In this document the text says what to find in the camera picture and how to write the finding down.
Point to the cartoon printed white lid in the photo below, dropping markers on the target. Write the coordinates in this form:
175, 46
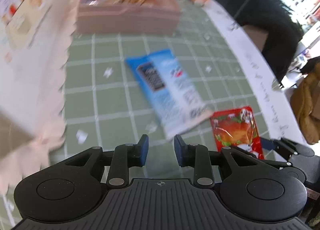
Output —
35, 36

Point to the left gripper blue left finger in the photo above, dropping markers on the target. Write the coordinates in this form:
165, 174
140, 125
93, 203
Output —
143, 148

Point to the pink storage box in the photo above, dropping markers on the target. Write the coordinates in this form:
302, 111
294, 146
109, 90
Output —
159, 17

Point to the blue white snack bag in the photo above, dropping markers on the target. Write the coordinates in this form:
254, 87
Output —
167, 87

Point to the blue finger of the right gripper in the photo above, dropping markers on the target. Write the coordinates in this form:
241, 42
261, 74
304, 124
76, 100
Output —
268, 144

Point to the red snack packet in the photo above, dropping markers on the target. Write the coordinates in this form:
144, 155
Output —
237, 127

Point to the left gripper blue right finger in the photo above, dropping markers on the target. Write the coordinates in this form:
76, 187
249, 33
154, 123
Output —
180, 148

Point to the green checked tablecloth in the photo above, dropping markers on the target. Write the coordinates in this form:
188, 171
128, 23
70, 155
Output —
119, 88

